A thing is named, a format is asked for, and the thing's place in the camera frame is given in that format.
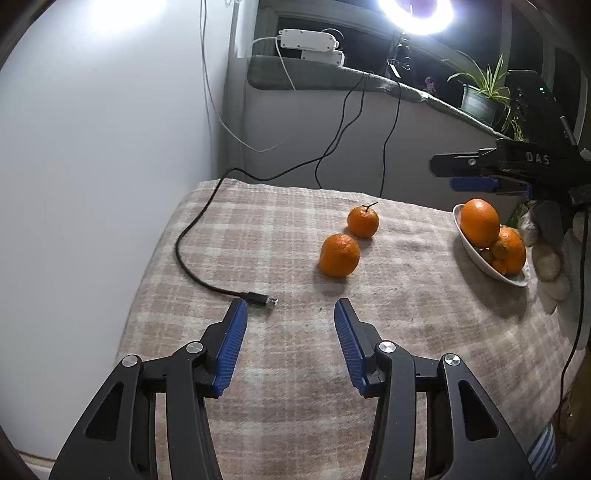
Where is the black USB cable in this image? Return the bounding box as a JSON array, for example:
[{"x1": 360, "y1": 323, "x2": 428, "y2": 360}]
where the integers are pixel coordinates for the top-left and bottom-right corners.
[{"x1": 174, "y1": 69, "x2": 372, "y2": 308}]

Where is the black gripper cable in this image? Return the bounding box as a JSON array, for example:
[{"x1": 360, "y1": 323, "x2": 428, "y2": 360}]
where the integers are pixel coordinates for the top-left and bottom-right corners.
[{"x1": 556, "y1": 203, "x2": 585, "y2": 416}]

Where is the blue striped clothing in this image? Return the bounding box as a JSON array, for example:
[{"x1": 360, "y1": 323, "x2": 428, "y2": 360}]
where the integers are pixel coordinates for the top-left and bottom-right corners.
[{"x1": 526, "y1": 425, "x2": 559, "y2": 480}]

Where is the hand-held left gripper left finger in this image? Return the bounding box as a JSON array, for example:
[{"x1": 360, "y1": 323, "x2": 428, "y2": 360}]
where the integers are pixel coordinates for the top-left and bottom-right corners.
[{"x1": 48, "y1": 298, "x2": 249, "y2": 480}]

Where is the white floral plate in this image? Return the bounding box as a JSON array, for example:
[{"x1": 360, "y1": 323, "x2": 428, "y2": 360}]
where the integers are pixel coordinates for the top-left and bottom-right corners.
[{"x1": 451, "y1": 204, "x2": 532, "y2": 288}]

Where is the ring light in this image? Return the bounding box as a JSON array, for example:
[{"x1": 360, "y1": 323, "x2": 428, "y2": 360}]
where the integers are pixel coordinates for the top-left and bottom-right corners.
[{"x1": 378, "y1": 0, "x2": 456, "y2": 34}]

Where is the white power adapter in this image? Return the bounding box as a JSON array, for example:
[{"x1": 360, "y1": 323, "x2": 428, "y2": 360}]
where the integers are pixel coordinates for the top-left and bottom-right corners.
[
  {"x1": 300, "y1": 50, "x2": 346, "y2": 66},
  {"x1": 277, "y1": 28, "x2": 340, "y2": 51}
]

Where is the black light stand clamp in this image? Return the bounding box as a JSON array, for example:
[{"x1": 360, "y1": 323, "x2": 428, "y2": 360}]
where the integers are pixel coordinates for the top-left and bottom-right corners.
[{"x1": 387, "y1": 30, "x2": 413, "y2": 80}]

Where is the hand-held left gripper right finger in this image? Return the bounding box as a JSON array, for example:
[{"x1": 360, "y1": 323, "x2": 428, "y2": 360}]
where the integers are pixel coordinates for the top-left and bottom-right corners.
[{"x1": 334, "y1": 298, "x2": 536, "y2": 480}]

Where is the large orange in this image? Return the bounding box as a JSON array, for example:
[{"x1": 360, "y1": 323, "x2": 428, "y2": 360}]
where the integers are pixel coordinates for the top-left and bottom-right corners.
[{"x1": 460, "y1": 198, "x2": 502, "y2": 249}]

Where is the tangerine with stem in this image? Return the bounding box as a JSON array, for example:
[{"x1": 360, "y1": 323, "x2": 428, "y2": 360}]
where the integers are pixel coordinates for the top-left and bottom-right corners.
[{"x1": 347, "y1": 202, "x2": 380, "y2": 239}]

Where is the person's right hand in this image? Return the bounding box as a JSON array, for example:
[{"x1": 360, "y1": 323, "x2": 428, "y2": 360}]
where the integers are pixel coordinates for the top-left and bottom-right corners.
[{"x1": 518, "y1": 200, "x2": 591, "y2": 352}]

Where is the window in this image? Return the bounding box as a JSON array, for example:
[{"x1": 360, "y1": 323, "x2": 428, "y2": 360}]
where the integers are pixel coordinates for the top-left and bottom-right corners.
[{"x1": 259, "y1": 0, "x2": 583, "y2": 130}]

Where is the plaid blanket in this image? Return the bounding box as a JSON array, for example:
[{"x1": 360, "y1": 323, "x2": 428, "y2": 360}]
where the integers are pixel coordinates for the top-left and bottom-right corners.
[{"x1": 122, "y1": 178, "x2": 583, "y2": 480}]

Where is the white adapter cable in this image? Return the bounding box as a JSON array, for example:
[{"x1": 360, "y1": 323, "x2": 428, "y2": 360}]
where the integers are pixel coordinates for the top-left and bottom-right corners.
[{"x1": 252, "y1": 34, "x2": 297, "y2": 92}]

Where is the potted spider plant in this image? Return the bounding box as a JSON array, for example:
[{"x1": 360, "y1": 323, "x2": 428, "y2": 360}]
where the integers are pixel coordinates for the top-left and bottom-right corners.
[{"x1": 442, "y1": 51, "x2": 527, "y2": 141}]

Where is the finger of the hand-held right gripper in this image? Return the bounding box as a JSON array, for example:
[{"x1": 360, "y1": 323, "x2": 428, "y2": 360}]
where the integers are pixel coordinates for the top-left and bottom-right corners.
[
  {"x1": 450, "y1": 176, "x2": 530, "y2": 197},
  {"x1": 430, "y1": 148, "x2": 499, "y2": 179}
]

